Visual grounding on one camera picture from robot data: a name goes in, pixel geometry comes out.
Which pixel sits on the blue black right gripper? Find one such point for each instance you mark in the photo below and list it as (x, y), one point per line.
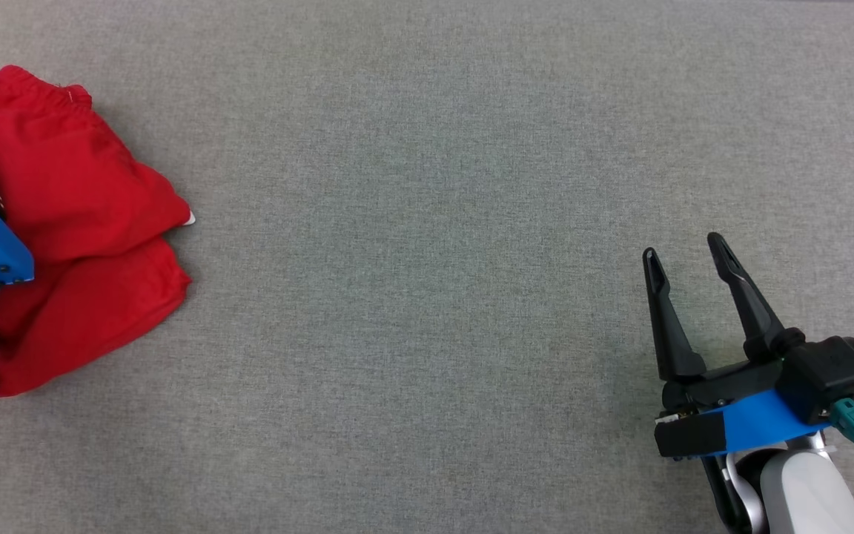
(760, 419)

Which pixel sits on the red shorts with white stripe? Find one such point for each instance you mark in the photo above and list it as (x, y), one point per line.
(78, 193)

